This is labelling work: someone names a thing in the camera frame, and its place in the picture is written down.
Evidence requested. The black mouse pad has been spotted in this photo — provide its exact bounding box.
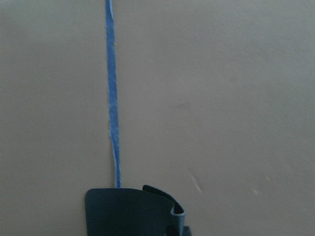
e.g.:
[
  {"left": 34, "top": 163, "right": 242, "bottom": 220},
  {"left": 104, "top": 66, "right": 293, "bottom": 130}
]
[{"left": 85, "top": 185, "right": 192, "bottom": 236}]

